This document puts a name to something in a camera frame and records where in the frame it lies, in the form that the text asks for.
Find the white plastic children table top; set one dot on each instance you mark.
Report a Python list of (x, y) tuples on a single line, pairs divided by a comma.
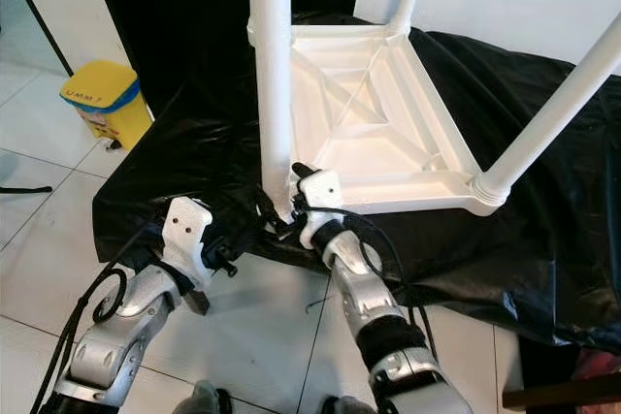
[(388, 133)]

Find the yellow bin with blue band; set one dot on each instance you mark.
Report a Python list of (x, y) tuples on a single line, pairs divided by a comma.
[(107, 109)]

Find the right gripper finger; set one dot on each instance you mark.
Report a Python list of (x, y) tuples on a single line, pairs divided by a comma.
[(303, 172)]

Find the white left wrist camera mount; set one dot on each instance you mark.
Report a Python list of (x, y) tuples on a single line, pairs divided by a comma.
[(189, 225)]

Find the black door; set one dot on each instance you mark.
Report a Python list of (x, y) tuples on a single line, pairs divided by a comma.
[(155, 7)]

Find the black plastic table cover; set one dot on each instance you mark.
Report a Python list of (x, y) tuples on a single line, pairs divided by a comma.
[(184, 133)]

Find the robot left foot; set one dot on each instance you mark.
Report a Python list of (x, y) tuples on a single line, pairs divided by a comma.
[(204, 402)]

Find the black door frame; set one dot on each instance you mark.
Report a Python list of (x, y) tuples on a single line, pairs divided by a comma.
[(39, 15)]

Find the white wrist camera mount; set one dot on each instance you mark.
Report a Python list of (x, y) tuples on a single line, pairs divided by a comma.
[(189, 225), (325, 191)]

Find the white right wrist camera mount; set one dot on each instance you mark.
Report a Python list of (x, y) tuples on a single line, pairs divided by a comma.
[(325, 191)]

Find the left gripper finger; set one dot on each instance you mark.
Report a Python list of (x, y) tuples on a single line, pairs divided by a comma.
[(263, 214)]

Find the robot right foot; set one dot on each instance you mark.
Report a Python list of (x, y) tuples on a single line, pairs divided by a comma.
[(344, 406)]

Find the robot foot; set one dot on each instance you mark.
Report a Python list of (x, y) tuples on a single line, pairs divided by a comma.
[(344, 406), (204, 402)]

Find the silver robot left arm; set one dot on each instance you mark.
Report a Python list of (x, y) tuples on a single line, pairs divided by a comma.
[(116, 346)]

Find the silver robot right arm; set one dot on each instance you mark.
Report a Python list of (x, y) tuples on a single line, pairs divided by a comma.
[(369, 298)]

